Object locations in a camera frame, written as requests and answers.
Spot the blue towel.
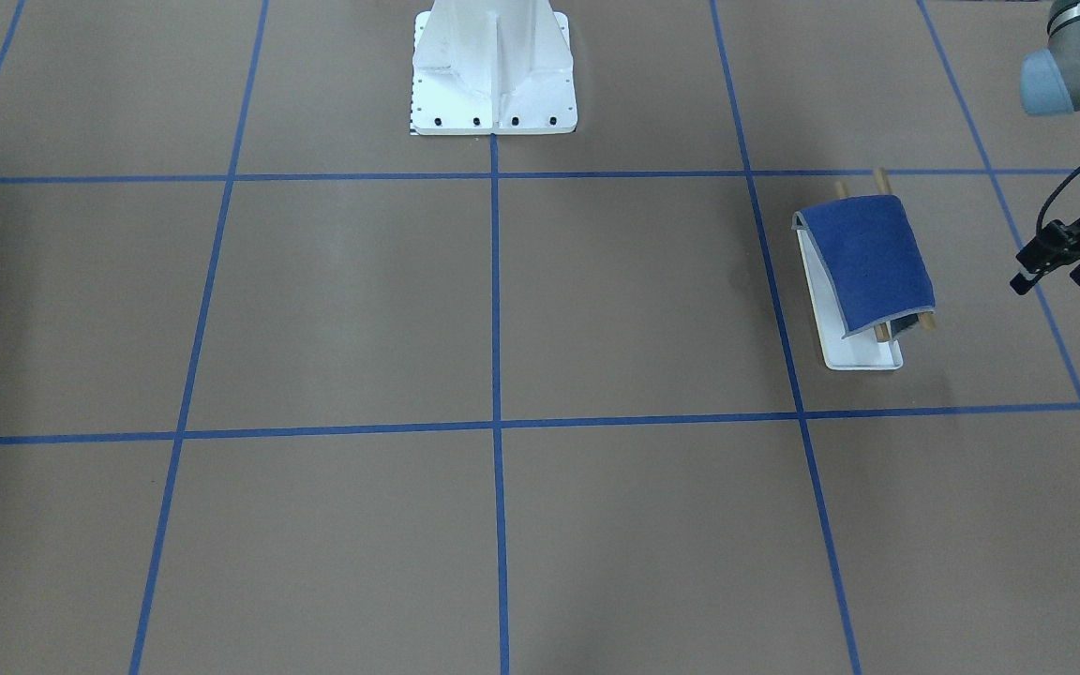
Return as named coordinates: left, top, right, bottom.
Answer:
left=791, top=195, right=936, bottom=338

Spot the white towel rack with wooden bars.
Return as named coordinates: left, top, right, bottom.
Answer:
left=792, top=167, right=936, bottom=372

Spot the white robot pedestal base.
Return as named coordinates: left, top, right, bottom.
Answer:
left=409, top=1, right=578, bottom=136

